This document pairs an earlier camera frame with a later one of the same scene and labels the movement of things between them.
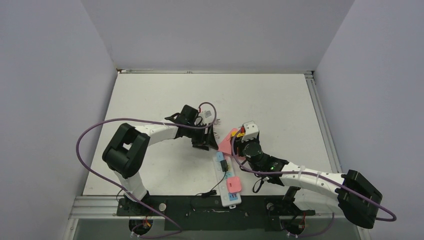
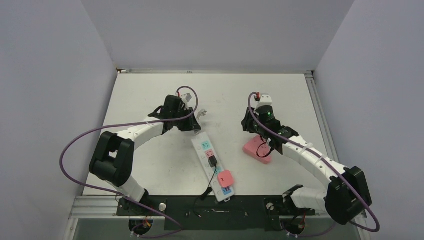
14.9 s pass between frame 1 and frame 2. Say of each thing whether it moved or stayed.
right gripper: moved
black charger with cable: moved
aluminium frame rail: stayed
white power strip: moved
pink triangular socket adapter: moved
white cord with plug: moved
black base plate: stayed
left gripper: moved
